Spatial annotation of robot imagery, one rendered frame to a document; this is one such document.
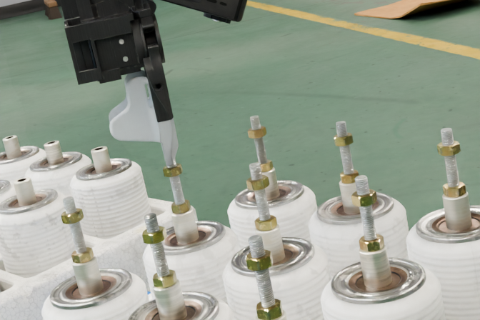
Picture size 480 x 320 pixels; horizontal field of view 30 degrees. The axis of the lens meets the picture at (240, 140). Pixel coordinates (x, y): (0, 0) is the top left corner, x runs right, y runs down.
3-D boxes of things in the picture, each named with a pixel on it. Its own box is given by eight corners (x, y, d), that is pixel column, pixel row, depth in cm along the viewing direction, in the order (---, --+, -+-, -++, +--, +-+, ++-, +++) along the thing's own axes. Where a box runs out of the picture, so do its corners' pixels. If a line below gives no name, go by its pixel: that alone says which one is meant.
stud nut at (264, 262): (253, 273, 61) (251, 262, 61) (242, 266, 62) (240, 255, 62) (278, 264, 62) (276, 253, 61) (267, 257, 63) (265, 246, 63)
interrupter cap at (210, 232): (158, 265, 84) (156, 258, 84) (146, 239, 91) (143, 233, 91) (234, 243, 86) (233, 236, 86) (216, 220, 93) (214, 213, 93)
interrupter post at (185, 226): (179, 248, 87) (172, 217, 86) (174, 241, 90) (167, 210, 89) (203, 241, 88) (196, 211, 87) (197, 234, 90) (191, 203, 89)
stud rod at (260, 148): (273, 182, 96) (260, 115, 94) (266, 186, 95) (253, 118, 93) (267, 181, 96) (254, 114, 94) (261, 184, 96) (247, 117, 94)
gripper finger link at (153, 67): (153, 116, 85) (132, 27, 83) (171, 113, 85) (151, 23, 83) (156, 126, 80) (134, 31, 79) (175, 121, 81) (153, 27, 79)
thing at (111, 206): (140, 272, 130) (111, 155, 125) (182, 284, 123) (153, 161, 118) (86, 301, 124) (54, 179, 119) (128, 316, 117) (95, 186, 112)
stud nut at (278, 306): (263, 323, 62) (261, 313, 62) (253, 315, 63) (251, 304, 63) (288, 313, 63) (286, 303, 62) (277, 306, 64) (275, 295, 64)
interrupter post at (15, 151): (18, 154, 137) (12, 134, 137) (26, 156, 136) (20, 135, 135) (4, 160, 136) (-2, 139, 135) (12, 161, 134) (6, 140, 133)
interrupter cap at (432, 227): (453, 206, 84) (452, 199, 84) (521, 220, 78) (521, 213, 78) (398, 236, 80) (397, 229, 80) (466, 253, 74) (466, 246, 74)
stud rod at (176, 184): (189, 226, 88) (173, 153, 86) (179, 228, 88) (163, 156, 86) (191, 223, 89) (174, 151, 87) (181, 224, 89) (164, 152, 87)
